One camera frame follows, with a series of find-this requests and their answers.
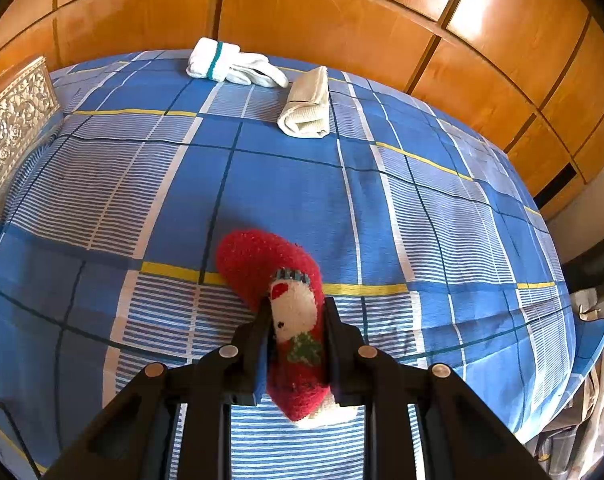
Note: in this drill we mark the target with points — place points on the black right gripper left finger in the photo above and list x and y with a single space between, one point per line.
174 422

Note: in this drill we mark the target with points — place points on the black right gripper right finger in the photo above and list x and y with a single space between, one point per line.
418 423

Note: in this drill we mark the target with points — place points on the red snowman christmas sock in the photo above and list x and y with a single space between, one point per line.
262 266

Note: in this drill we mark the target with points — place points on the cream cloth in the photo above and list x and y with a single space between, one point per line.
306 113

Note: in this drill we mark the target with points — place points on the white sock with teal stripe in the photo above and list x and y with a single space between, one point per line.
220 61

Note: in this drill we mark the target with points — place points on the blue plaid bed sheet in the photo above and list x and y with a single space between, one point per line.
426 236

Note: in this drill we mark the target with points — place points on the ornate gold tissue box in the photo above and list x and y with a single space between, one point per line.
27 104

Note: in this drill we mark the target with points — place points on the wooden wardrobe panelling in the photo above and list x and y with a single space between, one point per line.
527 74

